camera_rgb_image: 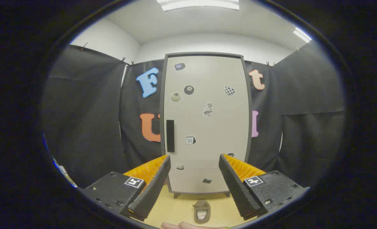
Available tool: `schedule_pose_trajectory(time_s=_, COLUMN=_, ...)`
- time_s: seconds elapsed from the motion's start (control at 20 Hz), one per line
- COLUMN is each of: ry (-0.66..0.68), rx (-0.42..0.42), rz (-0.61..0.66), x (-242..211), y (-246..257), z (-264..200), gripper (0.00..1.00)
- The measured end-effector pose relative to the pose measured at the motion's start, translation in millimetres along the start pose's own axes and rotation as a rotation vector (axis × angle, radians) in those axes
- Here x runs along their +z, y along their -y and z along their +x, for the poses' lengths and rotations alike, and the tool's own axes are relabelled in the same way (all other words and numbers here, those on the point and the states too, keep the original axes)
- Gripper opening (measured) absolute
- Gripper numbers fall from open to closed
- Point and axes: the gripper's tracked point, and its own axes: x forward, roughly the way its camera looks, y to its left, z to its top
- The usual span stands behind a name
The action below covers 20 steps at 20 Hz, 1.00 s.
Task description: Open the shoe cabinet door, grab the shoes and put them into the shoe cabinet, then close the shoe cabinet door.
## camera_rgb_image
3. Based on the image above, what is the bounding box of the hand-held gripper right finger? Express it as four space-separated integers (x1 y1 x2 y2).
219 154 310 221

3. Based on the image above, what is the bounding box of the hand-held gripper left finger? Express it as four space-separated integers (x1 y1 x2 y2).
80 155 171 222

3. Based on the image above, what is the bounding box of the brown fuzzy shoe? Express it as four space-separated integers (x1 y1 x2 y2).
193 200 211 224

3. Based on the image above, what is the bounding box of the black door handle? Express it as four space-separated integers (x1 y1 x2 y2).
166 120 175 153

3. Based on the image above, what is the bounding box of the light grey shoe cabinet door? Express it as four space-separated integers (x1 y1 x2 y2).
164 56 250 193

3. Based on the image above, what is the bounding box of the grey shoe cabinet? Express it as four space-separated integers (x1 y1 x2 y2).
160 52 253 198

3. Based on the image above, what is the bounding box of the cluttered white stand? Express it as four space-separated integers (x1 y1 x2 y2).
52 156 77 188

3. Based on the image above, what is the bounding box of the black backdrop cloth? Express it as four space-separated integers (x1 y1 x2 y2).
42 40 346 191

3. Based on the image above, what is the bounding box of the small ceiling light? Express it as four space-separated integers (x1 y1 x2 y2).
293 27 312 43

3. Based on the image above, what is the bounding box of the long ceiling light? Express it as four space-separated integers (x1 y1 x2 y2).
157 0 240 12

